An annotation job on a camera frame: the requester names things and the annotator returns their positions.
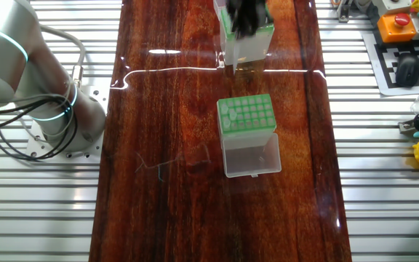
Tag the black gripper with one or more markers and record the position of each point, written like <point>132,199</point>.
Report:
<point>247,7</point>

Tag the low green rack tip box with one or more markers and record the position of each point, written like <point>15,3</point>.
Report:
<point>253,51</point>

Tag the tall translucent green tip box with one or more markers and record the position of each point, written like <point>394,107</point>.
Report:
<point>253,160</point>

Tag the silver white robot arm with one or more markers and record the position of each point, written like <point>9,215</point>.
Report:
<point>6,54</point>

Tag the yellow button box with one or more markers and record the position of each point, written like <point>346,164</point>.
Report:
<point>391,34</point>

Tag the red emergency stop button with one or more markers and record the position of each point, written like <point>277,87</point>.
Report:
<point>401,19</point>

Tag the black computer mouse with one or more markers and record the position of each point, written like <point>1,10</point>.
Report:
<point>407,71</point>

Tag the glossy brown wooden board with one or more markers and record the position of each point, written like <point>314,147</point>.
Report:
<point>176,218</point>

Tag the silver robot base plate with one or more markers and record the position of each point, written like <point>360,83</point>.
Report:
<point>98,96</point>

